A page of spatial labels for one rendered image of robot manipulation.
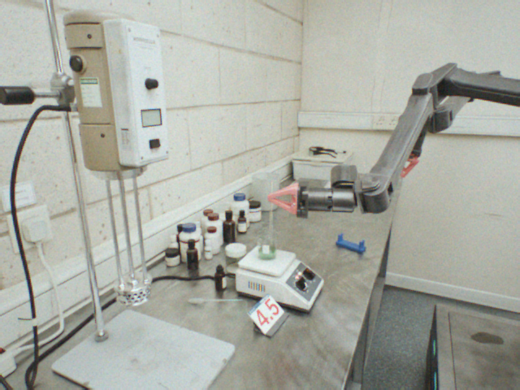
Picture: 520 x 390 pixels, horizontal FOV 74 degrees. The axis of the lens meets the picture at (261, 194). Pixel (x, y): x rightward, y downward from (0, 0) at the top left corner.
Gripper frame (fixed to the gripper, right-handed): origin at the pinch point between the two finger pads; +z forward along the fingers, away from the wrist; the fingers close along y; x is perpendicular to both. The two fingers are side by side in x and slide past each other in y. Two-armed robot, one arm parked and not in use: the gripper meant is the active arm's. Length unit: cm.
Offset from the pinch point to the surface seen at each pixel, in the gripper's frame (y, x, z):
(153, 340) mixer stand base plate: 24.6, 24.5, 21.6
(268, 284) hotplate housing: 6.6, 20.3, -0.2
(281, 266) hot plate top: 3.0, 16.9, -3.0
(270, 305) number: 10.9, 23.1, -1.2
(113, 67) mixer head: 33.8, -28.5, 17.4
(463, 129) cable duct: -126, -4, -89
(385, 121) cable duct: -135, -7, -50
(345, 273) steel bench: -11.8, 25.9, -20.3
